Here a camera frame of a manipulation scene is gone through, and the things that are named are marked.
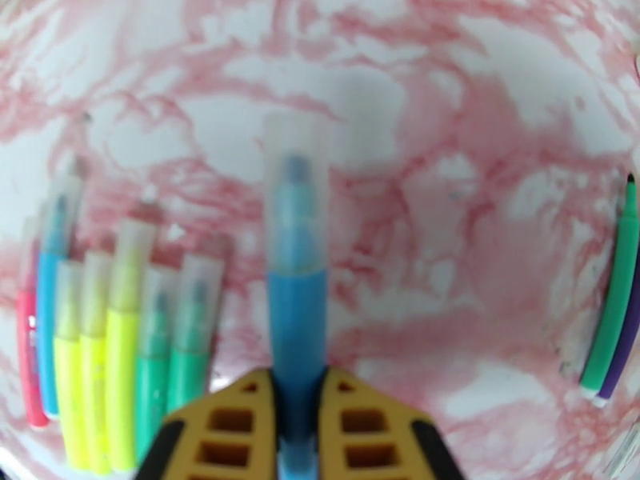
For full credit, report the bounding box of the yellow marker pen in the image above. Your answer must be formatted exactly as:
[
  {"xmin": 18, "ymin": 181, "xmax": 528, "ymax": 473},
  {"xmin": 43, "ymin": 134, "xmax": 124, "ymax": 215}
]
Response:
[
  {"xmin": 52, "ymin": 261, "xmax": 89, "ymax": 470},
  {"xmin": 106, "ymin": 201, "xmax": 163, "ymax": 474},
  {"xmin": 79, "ymin": 250, "xmax": 114, "ymax": 474}
]

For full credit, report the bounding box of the purple marker pen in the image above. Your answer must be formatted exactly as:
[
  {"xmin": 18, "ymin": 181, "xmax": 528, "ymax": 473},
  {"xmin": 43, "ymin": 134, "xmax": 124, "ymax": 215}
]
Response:
[{"xmin": 594, "ymin": 288, "xmax": 640, "ymax": 409}]

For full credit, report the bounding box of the blue marker pen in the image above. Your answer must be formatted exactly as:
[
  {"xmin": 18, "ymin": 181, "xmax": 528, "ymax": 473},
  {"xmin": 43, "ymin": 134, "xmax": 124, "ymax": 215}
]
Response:
[
  {"xmin": 35, "ymin": 175, "xmax": 83, "ymax": 420},
  {"xmin": 262, "ymin": 113, "xmax": 331, "ymax": 480}
]

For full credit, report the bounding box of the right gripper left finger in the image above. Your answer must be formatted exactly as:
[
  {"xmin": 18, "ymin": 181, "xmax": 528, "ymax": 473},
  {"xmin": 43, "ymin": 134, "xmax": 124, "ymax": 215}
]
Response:
[{"xmin": 132, "ymin": 368, "xmax": 278, "ymax": 480}]

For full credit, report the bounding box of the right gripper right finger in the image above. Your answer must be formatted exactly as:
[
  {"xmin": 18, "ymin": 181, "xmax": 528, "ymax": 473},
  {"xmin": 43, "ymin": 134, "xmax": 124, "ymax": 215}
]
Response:
[{"xmin": 317, "ymin": 367, "xmax": 469, "ymax": 480}]

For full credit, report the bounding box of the pink marker pen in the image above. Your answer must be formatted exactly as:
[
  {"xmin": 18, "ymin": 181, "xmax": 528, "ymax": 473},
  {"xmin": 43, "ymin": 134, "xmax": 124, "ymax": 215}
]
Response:
[{"xmin": 15, "ymin": 213, "xmax": 51, "ymax": 430}]

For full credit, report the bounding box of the green marker pen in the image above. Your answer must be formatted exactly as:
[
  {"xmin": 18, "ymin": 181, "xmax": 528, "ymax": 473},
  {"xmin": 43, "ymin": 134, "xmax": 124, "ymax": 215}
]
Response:
[
  {"xmin": 134, "ymin": 268, "xmax": 176, "ymax": 465},
  {"xmin": 579, "ymin": 173, "xmax": 640, "ymax": 400},
  {"xmin": 167, "ymin": 255, "xmax": 226, "ymax": 420}
]

